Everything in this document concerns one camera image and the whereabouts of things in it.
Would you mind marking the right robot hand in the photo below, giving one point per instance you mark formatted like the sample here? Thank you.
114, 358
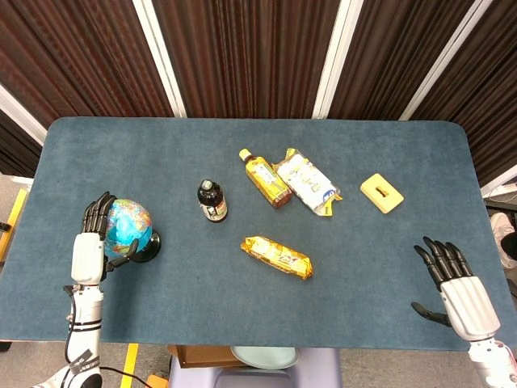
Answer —
468, 307

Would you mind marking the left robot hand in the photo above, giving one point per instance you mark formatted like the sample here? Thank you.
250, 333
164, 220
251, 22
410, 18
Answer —
89, 250

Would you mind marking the small blue globe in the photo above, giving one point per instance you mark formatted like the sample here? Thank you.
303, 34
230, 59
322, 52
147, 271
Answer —
129, 230

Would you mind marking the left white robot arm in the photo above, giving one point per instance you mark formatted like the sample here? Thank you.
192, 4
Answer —
82, 335

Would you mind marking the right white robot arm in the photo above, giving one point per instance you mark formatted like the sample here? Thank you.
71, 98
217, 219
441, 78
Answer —
490, 363

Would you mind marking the white sneaker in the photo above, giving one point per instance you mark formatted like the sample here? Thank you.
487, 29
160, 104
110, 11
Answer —
505, 236

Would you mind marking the dark glass bottle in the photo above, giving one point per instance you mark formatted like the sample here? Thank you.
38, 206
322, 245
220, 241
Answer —
211, 200

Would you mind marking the cream yellow rectangular block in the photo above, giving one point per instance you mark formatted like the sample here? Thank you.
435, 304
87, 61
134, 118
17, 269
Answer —
381, 193

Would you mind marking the brown cardboard box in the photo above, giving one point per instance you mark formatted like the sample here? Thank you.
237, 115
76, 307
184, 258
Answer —
204, 356

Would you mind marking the blue table mat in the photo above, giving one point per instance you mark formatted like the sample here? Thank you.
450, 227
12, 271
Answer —
258, 234

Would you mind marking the golden snack packet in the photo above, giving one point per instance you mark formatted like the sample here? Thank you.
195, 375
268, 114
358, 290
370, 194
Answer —
278, 257

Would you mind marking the yellow tea bottle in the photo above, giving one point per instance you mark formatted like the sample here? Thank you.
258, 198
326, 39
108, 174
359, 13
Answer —
266, 180

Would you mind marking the lavender plastic stool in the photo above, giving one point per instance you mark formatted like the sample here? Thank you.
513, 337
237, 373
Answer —
255, 369

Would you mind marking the pale green plate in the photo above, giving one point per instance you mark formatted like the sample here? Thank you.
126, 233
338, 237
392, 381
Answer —
264, 356

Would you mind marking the white snack packet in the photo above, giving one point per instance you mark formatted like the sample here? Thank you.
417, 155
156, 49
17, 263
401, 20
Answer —
307, 182

